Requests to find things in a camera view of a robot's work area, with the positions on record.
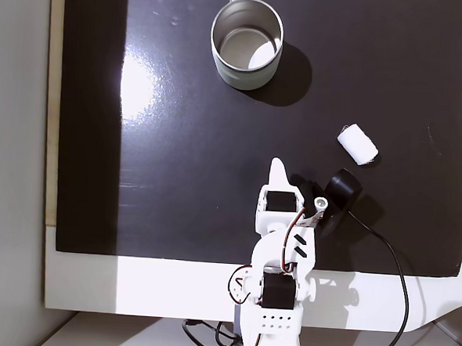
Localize white gauze roll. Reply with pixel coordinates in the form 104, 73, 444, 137
335, 122, 381, 168

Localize black table mat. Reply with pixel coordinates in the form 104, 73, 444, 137
49, 0, 462, 280

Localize mint green steel mug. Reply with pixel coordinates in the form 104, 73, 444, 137
208, 0, 287, 93

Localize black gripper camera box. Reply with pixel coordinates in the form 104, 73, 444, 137
289, 164, 365, 240

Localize black camera cable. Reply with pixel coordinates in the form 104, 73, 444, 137
337, 210, 416, 346

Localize black arm power cables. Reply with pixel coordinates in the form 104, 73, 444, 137
179, 318, 248, 346

